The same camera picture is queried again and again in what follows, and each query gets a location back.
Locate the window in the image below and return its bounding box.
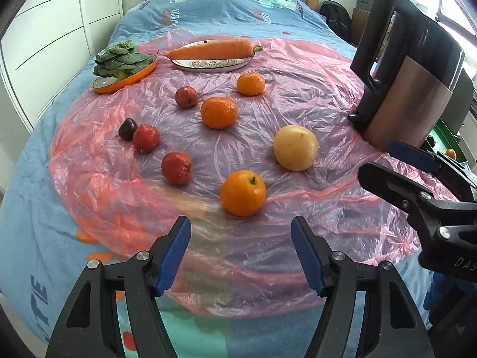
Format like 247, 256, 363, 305
438, 0, 477, 36

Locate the small mandarin orange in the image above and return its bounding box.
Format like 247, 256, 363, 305
237, 72, 266, 97

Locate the orange oval dish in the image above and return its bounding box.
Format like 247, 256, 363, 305
92, 54, 158, 95

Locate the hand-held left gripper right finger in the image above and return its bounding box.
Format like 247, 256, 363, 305
291, 215, 435, 358

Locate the dark office chair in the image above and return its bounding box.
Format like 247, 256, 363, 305
443, 68, 477, 135

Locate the wooden nightstand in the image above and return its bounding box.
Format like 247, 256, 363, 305
352, 5, 373, 43

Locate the green hexagonal tray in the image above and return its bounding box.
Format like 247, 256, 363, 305
425, 117, 471, 165

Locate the white wardrobe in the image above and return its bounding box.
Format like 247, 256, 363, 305
0, 0, 123, 135

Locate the person's right hand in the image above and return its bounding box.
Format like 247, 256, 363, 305
424, 271, 461, 319

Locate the green bok choy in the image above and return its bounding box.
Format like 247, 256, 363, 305
93, 40, 151, 81

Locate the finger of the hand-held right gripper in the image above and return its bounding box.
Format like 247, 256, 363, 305
358, 161, 477, 247
389, 140, 477, 195

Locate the orange with green stem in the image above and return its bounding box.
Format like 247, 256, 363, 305
221, 170, 267, 217

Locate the dark purple plum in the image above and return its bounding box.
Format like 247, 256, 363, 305
118, 118, 138, 141

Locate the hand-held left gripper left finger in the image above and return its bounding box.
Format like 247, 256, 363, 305
45, 215, 192, 358

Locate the pale yellow round fruit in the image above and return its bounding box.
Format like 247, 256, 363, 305
273, 125, 320, 172

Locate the pink plastic sheet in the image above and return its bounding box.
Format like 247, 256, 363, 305
48, 32, 457, 319

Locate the large carrot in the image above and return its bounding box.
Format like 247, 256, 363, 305
157, 38, 264, 61

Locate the patterned white plate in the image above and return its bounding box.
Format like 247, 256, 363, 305
171, 40, 256, 73

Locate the large mandarin orange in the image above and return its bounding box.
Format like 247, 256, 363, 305
200, 97, 238, 130

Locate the small red apple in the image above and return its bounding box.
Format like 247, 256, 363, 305
175, 86, 199, 109
161, 152, 193, 186
133, 124, 162, 154

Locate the black and copper electric kettle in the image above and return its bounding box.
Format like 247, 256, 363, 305
349, 0, 466, 150

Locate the black backpack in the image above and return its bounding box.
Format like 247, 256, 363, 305
320, 0, 353, 41

